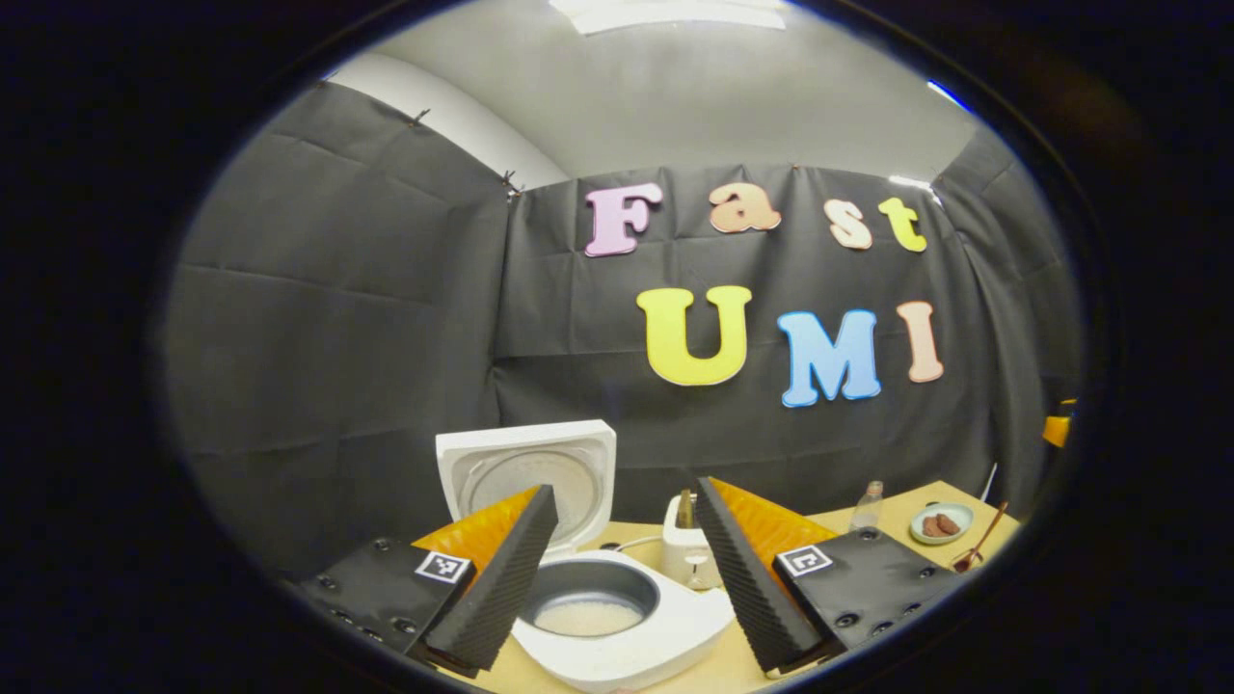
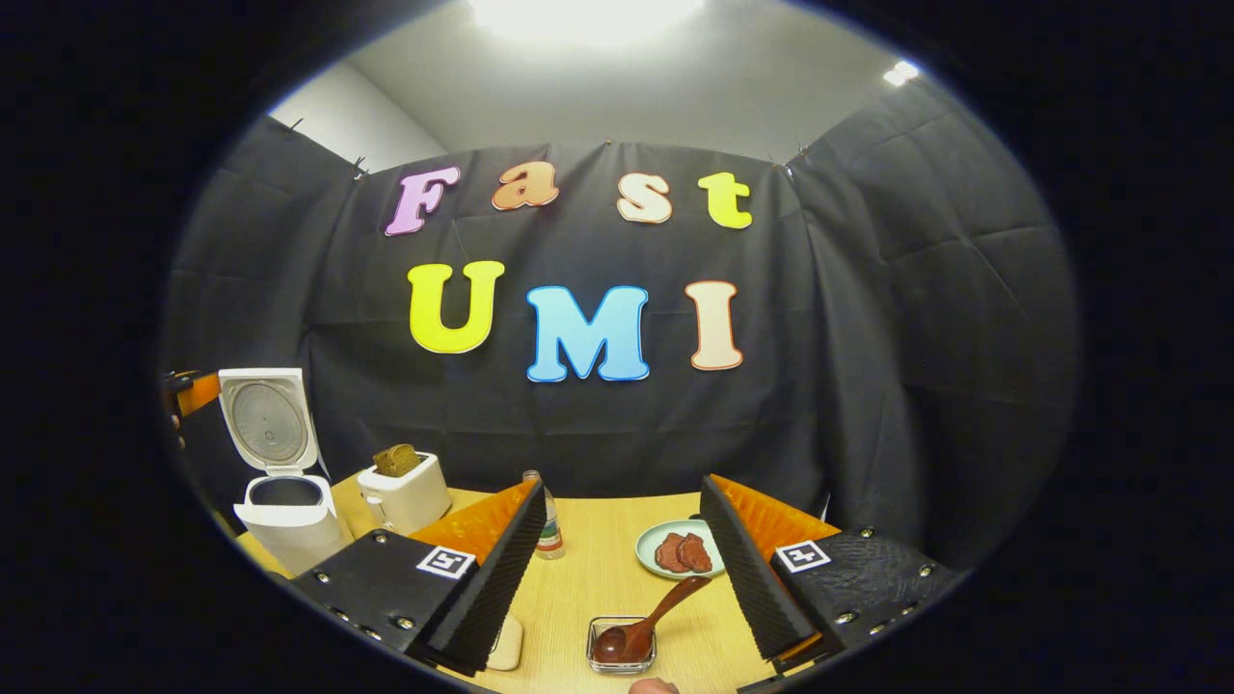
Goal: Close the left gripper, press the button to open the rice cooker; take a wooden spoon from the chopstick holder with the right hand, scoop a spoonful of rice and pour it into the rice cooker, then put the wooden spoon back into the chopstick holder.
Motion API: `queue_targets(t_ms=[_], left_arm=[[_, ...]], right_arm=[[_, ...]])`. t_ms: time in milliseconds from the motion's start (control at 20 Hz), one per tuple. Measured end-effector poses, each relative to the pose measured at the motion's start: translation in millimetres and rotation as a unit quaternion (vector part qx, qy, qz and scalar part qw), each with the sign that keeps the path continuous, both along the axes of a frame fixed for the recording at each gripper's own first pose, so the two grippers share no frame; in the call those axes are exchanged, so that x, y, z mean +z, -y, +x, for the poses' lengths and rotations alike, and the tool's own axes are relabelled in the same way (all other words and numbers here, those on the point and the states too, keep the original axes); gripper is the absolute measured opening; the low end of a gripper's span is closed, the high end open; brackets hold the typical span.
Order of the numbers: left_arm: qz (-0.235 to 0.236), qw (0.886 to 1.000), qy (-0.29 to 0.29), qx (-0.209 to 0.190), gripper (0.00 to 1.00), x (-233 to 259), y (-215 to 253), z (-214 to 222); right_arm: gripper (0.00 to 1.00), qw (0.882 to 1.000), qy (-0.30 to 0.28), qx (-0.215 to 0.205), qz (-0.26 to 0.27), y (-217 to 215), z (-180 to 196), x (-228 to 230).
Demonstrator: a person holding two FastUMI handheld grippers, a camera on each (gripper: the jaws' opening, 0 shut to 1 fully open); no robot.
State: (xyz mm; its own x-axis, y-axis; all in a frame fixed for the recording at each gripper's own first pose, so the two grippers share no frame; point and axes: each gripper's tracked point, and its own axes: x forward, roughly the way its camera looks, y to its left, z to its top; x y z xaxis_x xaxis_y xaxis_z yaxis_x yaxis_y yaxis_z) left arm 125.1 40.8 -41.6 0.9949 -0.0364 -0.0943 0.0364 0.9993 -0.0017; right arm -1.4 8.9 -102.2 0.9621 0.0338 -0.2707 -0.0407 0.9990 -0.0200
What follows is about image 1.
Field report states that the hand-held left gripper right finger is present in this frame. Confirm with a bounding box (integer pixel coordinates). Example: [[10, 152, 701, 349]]
[[696, 476, 965, 674]]

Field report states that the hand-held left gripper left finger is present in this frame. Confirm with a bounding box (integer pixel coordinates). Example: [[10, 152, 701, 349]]
[[299, 482, 560, 676]]

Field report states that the uncooked white rice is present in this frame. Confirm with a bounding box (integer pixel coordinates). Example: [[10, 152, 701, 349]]
[[533, 598, 643, 638]]

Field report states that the white rice cooker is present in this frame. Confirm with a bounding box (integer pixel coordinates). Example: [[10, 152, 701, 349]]
[[436, 419, 736, 693]]

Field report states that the brown wooden spoon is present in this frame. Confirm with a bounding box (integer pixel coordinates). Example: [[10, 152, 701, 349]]
[[952, 501, 1009, 572]]

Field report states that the white toaster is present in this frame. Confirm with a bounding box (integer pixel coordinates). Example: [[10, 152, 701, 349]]
[[661, 494, 724, 591]]

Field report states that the pale green plate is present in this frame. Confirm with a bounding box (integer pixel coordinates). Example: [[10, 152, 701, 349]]
[[909, 502, 975, 547]]

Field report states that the clear plastic bottle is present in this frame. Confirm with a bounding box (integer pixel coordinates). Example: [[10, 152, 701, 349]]
[[848, 480, 885, 533]]

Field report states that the black backdrop cloth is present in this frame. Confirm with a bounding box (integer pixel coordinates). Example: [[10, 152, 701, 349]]
[[164, 82, 1086, 579]]

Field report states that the large ceiling light panel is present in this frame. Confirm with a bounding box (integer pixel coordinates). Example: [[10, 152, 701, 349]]
[[550, 0, 787, 37]]

